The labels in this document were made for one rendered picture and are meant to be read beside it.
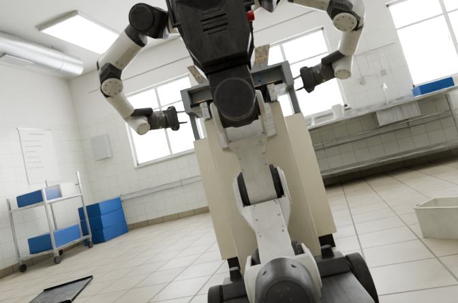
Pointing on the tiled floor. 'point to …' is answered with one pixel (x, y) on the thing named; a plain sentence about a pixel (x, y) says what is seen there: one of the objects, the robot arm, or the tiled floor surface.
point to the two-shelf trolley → (49, 227)
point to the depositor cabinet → (297, 125)
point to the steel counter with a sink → (394, 106)
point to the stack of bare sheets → (63, 291)
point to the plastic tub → (439, 217)
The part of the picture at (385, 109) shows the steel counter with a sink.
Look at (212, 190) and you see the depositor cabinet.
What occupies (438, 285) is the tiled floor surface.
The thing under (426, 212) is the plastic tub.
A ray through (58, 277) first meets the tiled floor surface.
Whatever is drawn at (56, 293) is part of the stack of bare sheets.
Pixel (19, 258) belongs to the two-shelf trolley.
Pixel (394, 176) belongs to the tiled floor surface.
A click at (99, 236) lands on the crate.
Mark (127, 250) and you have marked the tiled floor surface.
